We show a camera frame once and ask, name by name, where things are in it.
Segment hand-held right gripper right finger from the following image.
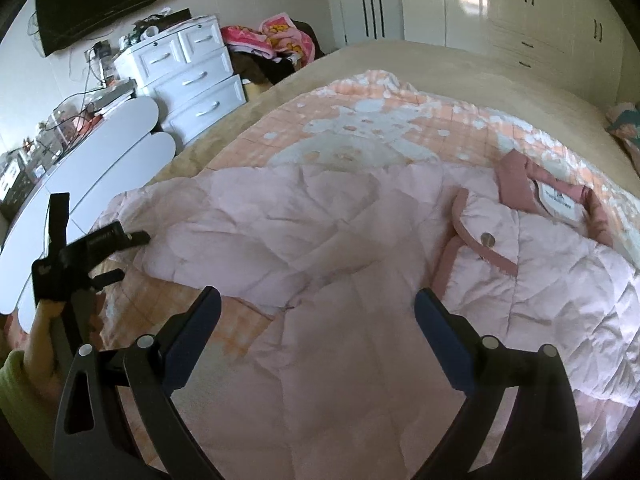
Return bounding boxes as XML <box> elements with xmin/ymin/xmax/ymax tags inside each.
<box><xmin>414</xmin><ymin>287</ymin><xmax>583</xmax><ymax>480</ymax></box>

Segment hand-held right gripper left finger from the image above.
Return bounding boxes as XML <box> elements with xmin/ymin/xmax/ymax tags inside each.
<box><xmin>52</xmin><ymin>286</ymin><xmax>223</xmax><ymax>480</ymax></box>

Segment pink quilted down jacket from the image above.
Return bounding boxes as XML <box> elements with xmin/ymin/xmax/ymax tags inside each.
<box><xmin>102</xmin><ymin>152</ymin><xmax>640</xmax><ymax>480</ymax></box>

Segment person's left hand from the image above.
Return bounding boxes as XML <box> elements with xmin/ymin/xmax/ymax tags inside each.
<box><xmin>20</xmin><ymin>299</ymin><xmax>68</xmax><ymax>401</ymax></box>

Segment white cloud-shaped board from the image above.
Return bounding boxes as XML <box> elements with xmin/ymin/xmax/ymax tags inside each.
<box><xmin>0</xmin><ymin>96</ymin><xmax>177</xmax><ymax>331</ymax></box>

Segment black box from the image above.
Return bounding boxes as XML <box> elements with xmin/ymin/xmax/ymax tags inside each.
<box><xmin>0</xmin><ymin>152</ymin><xmax>41</xmax><ymax>221</ymax></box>

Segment white drawer chest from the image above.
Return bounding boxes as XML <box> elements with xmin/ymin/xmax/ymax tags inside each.
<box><xmin>114</xmin><ymin>15</ymin><xmax>247</xmax><ymax>147</ymax></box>

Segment clutter on drawer chest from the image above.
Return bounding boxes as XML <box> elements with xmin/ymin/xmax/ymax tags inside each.
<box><xmin>120</xmin><ymin>7</ymin><xmax>193</xmax><ymax>48</ymax></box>

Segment peach printed blanket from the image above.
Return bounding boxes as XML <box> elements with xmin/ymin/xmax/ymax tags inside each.
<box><xmin>95</xmin><ymin>70</ymin><xmax>640</xmax><ymax>480</ymax></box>

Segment pink printed cloth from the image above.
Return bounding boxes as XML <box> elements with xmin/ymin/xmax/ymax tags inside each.
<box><xmin>221</xmin><ymin>14</ymin><xmax>313</xmax><ymax>61</ymax></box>

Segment bed with beige sheet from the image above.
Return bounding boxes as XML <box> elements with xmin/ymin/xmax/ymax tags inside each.
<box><xmin>95</xmin><ymin>40</ymin><xmax>640</xmax><ymax>480</ymax></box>

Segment teal floral quilt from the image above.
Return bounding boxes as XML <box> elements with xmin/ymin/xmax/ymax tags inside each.
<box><xmin>605</xmin><ymin>102</ymin><xmax>640</xmax><ymax>151</ymax></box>

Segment white door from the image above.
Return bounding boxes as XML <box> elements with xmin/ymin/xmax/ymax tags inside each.
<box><xmin>325</xmin><ymin>0</ymin><xmax>406</xmax><ymax>48</ymax></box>

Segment white wardrobe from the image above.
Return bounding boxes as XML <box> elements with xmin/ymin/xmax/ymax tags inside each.
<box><xmin>400</xmin><ymin>0</ymin><xmax>626</xmax><ymax>106</ymax></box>

